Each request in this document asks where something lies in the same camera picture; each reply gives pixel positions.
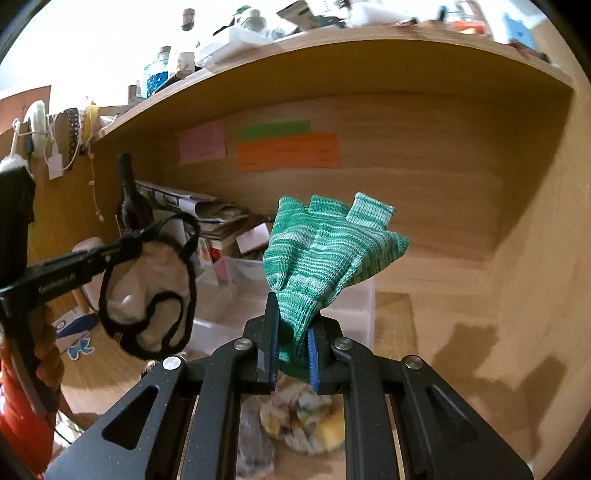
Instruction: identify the floral patterned cloth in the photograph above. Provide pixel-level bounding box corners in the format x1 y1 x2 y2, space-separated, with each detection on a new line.
259 376 334 455

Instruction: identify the stack of newspapers and books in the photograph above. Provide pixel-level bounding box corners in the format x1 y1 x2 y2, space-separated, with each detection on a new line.
136 180 271 261

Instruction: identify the orange sticky note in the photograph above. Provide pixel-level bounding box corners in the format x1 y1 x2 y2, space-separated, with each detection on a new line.
235 132 341 172

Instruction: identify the clear plastic storage bin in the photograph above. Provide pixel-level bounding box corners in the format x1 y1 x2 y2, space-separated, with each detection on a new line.
185 257 376 358

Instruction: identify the clear lidded container on shelf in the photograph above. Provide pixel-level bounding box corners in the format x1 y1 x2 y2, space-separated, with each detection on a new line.
194 26 271 68

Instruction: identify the blue beads jar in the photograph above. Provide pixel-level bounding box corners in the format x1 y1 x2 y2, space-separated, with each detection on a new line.
144 46 171 98

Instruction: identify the pink cup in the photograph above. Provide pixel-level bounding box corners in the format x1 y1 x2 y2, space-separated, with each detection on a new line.
71 236 112 315

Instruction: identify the white pouch with black cord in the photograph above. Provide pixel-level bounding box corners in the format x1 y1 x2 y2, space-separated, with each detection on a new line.
98 212 200 361

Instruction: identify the grey fuzzy cloth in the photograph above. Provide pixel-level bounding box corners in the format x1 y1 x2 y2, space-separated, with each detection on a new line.
236 396 276 479

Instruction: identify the yellow sponge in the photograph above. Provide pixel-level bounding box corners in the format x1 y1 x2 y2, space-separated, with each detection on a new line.
315 407 346 452

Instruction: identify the dark wine bottle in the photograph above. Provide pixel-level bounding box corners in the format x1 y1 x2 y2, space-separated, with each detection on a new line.
116 153 154 234

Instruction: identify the wooden desk shelf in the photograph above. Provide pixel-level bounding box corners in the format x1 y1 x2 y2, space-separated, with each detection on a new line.
95 26 574 142

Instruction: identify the small pink box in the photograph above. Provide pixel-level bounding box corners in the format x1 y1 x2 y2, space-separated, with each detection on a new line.
235 223 270 255

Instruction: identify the green sticky note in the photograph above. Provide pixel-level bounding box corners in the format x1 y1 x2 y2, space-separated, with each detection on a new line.
238 120 311 142

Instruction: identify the white charger with cable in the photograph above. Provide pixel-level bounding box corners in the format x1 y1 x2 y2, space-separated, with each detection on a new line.
10 117 82 181

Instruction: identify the green knitted glove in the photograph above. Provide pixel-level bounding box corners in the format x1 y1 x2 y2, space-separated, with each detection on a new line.
263 192 409 381

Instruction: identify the blue plastic block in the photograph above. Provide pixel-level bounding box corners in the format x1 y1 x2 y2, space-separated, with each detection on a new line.
503 14 537 50

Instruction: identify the white fluffy pompom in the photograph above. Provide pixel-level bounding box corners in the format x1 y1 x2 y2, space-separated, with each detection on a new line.
0 154 33 177

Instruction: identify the pink sticky note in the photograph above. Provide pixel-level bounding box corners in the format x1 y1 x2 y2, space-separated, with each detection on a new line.
176 121 228 165

